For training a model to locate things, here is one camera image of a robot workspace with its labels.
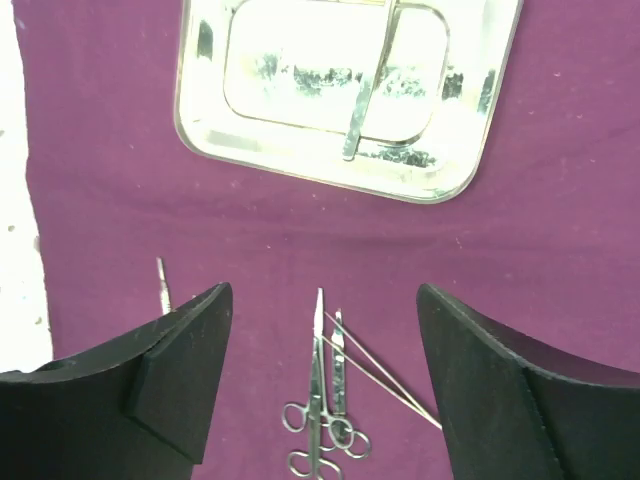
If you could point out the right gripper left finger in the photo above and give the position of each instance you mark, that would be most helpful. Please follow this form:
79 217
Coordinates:
138 406

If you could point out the purple surgical cloth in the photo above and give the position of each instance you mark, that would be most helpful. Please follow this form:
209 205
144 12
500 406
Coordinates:
545 239

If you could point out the steel scissors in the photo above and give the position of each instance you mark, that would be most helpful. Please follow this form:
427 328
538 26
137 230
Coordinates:
312 450
342 385

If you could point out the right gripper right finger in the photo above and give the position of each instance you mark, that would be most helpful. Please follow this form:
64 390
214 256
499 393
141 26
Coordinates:
513 407

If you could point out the steel instrument tray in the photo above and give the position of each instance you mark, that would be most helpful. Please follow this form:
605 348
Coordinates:
272 85

